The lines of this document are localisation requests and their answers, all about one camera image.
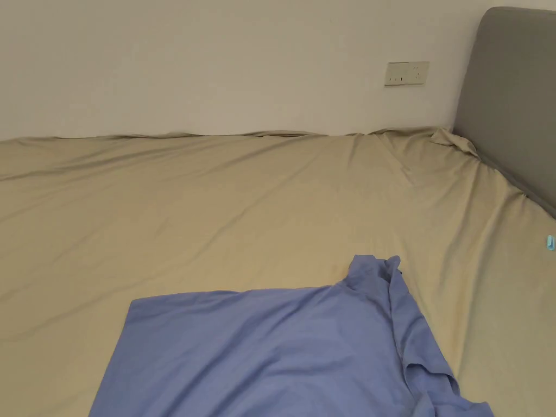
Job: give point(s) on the bed with beige sheet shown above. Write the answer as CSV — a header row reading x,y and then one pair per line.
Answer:
x,y
217,208

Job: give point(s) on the blue shirt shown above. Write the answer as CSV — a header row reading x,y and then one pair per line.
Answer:
x,y
269,347

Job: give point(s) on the grey padded headboard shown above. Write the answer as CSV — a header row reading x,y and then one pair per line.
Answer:
x,y
512,100

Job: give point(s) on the small light blue clip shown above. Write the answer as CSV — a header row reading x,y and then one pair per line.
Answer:
x,y
551,243

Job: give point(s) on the white wall socket panel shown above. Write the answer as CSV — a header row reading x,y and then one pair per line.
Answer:
x,y
406,74

